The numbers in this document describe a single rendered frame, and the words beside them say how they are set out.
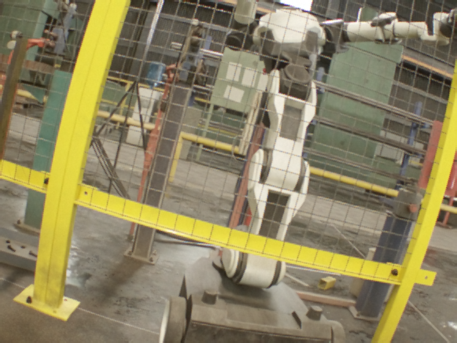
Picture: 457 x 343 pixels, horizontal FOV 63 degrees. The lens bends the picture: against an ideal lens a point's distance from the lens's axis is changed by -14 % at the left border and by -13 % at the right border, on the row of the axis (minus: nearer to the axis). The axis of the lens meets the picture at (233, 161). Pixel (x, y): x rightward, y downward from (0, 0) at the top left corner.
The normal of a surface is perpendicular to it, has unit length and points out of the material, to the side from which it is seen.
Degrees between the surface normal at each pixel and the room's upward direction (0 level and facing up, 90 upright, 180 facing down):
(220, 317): 45
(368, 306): 90
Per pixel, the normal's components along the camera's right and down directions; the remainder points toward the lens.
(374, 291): 0.01, 0.09
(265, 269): 0.20, -0.10
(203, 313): 0.29, -0.59
